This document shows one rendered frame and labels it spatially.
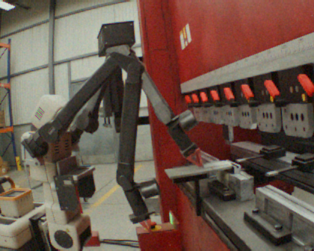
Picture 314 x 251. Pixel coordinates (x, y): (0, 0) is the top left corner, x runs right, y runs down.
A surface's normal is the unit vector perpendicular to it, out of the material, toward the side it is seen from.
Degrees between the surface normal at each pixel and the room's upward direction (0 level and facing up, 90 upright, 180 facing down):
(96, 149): 90
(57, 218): 90
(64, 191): 90
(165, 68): 90
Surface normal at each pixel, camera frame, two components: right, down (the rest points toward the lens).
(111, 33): 0.24, 0.03
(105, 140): -0.15, 0.07
